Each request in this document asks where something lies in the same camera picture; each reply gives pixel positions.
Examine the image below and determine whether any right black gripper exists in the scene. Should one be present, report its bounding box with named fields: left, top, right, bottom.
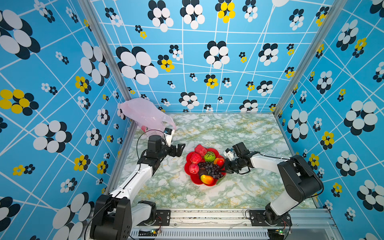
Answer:
left=218, top=158, right=243, bottom=174

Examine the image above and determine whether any small red orange fruit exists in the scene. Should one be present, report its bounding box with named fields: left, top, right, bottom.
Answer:
left=214, top=158, right=226, bottom=167

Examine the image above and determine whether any red flower-shaped plate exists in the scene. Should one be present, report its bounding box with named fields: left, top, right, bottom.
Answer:
left=184, top=147, right=226, bottom=187

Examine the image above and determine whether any yellow red mango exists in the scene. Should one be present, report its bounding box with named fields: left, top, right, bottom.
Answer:
left=200, top=175, right=215, bottom=186

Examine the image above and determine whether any pink plastic bag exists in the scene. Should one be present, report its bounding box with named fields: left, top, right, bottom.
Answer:
left=118, top=98, right=177, bottom=136

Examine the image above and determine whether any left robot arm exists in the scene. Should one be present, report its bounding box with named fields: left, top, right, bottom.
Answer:
left=89, top=135, right=186, bottom=240

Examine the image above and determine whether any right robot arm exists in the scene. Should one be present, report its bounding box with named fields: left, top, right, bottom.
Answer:
left=224, top=142, right=324, bottom=226

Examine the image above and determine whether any red strawberry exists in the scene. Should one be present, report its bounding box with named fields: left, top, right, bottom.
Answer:
left=190, top=153, right=202, bottom=164

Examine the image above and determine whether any red dragon fruit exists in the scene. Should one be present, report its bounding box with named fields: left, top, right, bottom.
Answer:
left=195, top=144, right=208, bottom=157

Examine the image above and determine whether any green leaf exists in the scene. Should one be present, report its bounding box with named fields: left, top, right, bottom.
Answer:
left=215, top=176, right=225, bottom=185

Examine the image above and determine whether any pink red apple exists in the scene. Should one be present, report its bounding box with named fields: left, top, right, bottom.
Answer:
left=189, top=164, right=200, bottom=175

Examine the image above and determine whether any dark purple grape bunch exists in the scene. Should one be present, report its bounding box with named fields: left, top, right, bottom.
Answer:
left=198, top=162, right=223, bottom=180

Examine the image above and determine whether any green custard apple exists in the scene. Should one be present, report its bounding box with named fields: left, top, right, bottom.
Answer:
left=204, top=151, right=217, bottom=162

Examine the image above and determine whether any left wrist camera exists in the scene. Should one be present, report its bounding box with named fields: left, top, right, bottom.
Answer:
left=164, top=128, right=174, bottom=147

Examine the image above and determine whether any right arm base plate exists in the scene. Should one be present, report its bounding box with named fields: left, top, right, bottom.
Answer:
left=245, top=210, right=292, bottom=228

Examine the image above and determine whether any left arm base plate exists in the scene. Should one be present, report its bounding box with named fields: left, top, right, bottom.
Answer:
left=138, top=210, right=171, bottom=227

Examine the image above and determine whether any left aluminium corner post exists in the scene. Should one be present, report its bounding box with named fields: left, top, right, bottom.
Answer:
left=77, top=0, right=139, bottom=117

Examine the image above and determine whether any aluminium corner post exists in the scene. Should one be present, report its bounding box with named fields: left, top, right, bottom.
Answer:
left=77, top=0, right=139, bottom=117
left=273, top=0, right=349, bottom=118

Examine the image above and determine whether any aluminium front rail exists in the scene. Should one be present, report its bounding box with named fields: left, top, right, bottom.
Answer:
left=126, top=209, right=342, bottom=240

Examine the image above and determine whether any right aluminium corner post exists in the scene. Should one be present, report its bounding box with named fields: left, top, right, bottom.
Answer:
left=273, top=0, right=349, bottom=118

